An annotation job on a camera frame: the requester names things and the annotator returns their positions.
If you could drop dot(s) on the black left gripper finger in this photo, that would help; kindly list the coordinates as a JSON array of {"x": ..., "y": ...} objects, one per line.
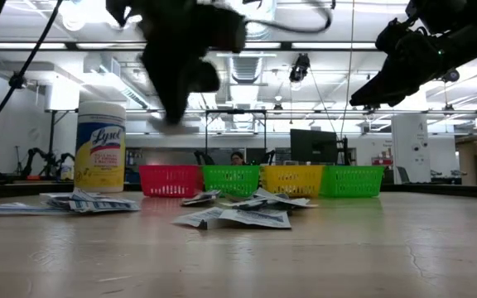
[{"x": 176, "y": 105}]

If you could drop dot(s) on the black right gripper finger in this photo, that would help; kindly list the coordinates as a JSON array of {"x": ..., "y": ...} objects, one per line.
[{"x": 387, "y": 89}]

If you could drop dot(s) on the black background robot arm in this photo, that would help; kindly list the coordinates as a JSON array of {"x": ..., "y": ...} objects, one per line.
[{"x": 50, "y": 159}]

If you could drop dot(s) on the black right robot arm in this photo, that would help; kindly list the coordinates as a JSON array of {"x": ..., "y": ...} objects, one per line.
[{"x": 449, "y": 10}]

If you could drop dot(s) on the red plastic basket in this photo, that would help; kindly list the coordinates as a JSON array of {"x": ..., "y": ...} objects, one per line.
[{"x": 168, "y": 180}]

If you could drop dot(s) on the person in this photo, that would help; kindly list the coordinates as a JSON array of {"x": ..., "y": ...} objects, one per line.
[{"x": 237, "y": 158}]

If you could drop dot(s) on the Lysol wipes canister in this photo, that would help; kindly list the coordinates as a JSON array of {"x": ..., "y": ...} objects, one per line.
[{"x": 99, "y": 145}]

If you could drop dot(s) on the green plastic basket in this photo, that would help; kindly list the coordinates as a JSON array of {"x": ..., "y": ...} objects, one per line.
[
  {"x": 350, "y": 180},
  {"x": 230, "y": 178}
]

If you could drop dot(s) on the black monitor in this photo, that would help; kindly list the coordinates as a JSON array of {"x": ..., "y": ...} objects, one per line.
[{"x": 313, "y": 147}]

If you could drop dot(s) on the white navy wipe packet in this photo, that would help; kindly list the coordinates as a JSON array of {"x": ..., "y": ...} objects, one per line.
[
  {"x": 269, "y": 194},
  {"x": 197, "y": 217},
  {"x": 255, "y": 218},
  {"x": 200, "y": 198},
  {"x": 244, "y": 203},
  {"x": 294, "y": 202}
]

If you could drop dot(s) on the small white bottle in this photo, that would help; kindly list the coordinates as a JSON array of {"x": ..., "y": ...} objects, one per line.
[{"x": 66, "y": 171}]

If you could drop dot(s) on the yellow plastic basket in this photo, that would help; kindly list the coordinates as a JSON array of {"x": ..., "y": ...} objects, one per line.
[{"x": 292, "y": 178}]

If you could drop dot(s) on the pile of red-striped packets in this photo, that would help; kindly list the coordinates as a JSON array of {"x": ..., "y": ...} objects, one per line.
[{"x": 81, "y": 194}]

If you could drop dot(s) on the black distant rig frame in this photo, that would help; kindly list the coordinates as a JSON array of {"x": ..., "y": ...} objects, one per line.
[{"x": 234, "y": 111}]

